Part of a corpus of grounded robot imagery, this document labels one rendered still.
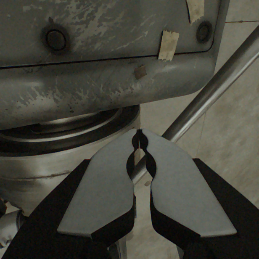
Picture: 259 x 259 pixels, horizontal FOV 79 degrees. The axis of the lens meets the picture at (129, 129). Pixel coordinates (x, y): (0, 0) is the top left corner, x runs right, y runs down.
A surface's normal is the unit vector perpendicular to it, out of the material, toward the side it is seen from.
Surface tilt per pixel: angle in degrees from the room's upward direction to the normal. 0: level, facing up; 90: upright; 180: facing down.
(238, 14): 1
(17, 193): 32
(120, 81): 11
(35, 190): 21
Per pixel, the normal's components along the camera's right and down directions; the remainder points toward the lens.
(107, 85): 0.38, 0.70
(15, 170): -0.07, 0.50
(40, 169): 0.15, 0.49
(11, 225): 0.18, -0.49
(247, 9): 0.39, 0.45
